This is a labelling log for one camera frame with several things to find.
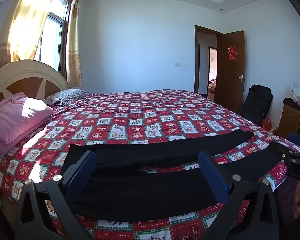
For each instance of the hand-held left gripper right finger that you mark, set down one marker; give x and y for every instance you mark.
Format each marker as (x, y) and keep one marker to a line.
(212, 172)

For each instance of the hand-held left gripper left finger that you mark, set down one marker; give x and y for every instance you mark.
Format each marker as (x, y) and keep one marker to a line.
(82, 171)

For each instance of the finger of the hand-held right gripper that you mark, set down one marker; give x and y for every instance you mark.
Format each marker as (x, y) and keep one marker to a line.
(296, 140)
(277, 150)

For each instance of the black pants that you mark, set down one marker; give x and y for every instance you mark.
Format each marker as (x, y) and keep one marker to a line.
(140, 187)

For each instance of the wooden cabinet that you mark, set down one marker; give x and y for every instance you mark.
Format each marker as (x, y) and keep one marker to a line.
(291, 120)

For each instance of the red bag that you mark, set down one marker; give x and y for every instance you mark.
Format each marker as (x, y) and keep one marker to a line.
(267, 125)

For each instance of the black folding chair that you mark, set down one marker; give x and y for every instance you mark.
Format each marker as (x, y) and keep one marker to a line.
(256, 102)

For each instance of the striped pillow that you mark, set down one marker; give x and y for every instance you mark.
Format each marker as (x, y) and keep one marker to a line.
(67, 96)

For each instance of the red checked printed bedspread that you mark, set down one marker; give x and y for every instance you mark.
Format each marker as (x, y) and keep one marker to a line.
(140, 115)

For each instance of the brown wooden door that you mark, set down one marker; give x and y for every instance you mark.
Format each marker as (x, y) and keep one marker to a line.
(230, 85)

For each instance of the folded pink blanket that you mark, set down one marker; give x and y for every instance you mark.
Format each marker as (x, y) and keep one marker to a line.
(12, 122)

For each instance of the red paper door decoration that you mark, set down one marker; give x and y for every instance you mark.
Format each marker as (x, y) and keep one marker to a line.
(232, 53)

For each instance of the cream and brown headboard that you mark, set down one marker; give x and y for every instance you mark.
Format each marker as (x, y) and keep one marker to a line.
(27, 72)

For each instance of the narrow yellow curtain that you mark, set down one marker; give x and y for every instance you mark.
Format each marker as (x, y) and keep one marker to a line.
(73, 50)

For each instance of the window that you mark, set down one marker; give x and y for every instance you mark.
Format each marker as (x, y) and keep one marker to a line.
(52, 42)

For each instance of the wide yellow curtain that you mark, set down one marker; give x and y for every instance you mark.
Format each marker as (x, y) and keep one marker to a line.
(27, 17)

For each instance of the brown door frame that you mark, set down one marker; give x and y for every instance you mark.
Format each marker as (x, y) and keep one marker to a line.
(196, 60)

